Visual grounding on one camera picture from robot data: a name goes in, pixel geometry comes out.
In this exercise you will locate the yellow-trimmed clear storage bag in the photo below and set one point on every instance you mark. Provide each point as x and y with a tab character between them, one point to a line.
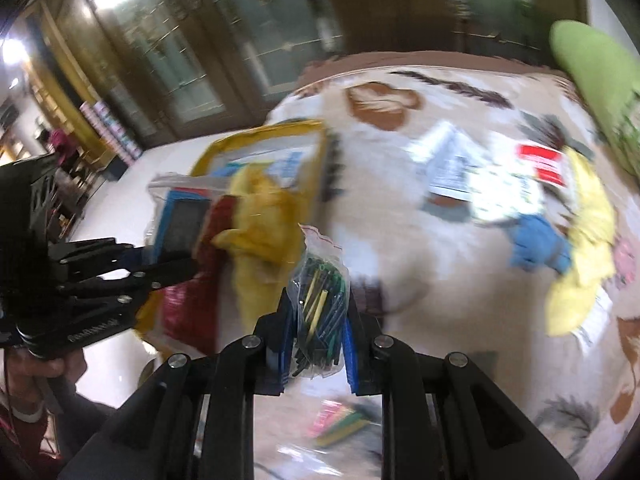
260	132

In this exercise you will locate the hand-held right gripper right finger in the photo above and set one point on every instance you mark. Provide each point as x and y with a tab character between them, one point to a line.
352	360

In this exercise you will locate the grey printed packet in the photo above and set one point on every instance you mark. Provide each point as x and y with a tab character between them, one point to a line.
452	175

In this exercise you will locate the mustard yellow cloth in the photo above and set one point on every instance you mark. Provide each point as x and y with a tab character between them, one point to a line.
260	225

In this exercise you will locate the blue towel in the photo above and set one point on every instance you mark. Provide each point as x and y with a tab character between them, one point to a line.
535	240

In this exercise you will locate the dark red foil packet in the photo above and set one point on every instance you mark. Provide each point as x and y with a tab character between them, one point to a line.
190	305

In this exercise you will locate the leaf print blanket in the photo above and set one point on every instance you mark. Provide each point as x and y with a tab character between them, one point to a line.
425	270

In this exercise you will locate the multicolour sticks packet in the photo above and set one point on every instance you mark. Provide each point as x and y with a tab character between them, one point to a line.
340	422

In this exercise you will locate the stack of printed boxes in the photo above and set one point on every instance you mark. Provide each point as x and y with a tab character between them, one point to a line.
107	130

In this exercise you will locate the pale yellow fluffy towel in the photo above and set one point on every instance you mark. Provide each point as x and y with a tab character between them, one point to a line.
585	270

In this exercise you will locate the blue-edged flat packet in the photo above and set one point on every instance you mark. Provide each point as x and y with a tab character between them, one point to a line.
180	225

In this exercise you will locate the white packet with blue print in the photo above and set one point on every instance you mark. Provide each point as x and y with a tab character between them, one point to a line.
287	165

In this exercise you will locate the wooden glass-panel door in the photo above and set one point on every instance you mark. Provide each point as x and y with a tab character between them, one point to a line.
400	10
115	60
260	50

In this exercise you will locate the wooden chair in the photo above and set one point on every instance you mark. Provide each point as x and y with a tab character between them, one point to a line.
70	195

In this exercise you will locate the small pink plush item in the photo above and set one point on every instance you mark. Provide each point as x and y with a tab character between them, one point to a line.
625	260

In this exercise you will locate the lemon print tissue pack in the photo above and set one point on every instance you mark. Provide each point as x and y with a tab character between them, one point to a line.
505	195

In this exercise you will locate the person's left hand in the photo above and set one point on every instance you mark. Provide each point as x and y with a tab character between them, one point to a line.
30	380

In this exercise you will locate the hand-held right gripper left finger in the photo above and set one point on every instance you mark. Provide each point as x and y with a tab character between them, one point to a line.
284	350

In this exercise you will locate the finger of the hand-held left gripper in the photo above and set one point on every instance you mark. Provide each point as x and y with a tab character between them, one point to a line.
100	255
150	277

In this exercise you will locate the zip bag of coloured sticks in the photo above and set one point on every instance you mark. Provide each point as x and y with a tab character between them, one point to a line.
315	290

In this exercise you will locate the rolled green quilt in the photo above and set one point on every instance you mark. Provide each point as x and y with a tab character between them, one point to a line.
590	65

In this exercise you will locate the white packet with red label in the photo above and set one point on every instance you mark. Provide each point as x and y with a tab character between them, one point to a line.
542	162

